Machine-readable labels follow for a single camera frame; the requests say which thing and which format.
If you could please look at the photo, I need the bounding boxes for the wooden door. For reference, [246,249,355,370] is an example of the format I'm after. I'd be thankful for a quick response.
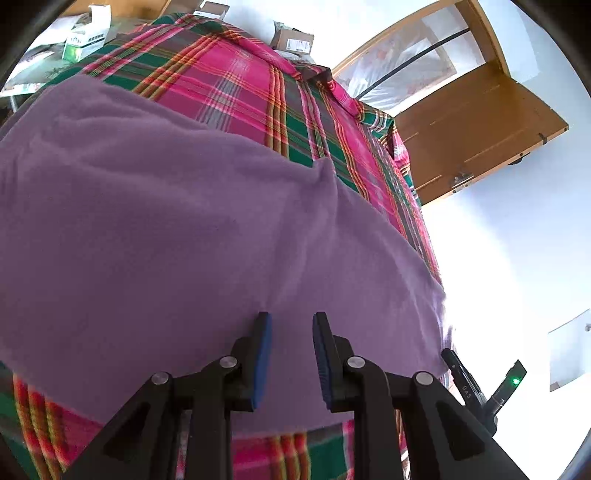
[332,1,569,204]

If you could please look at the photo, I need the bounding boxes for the wooden wardrobe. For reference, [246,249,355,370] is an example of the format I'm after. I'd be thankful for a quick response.
[62,0,200,20]

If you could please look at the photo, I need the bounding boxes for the green white tissue box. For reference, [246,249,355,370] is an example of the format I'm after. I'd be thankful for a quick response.
[62,4,111,63]

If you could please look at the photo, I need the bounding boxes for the black vertical pole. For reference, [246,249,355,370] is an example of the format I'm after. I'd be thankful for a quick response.
[356,27,471,100]

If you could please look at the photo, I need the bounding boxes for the folding table with printed top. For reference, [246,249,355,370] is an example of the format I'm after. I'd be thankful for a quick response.
[0,13,122,112]

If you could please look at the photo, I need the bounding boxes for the pink green plaid bedsheet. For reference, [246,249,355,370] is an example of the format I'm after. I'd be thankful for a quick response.
[1,13,441,479]

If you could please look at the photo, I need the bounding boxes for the white open cardboard box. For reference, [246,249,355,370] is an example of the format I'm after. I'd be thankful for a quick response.
[193,0,229,21]

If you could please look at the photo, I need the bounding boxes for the brown cardboard box with label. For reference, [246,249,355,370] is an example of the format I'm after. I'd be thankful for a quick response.
[270,21,315,56]

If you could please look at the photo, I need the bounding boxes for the purple fleece pants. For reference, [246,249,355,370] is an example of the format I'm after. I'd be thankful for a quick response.
[1,75,448,437]

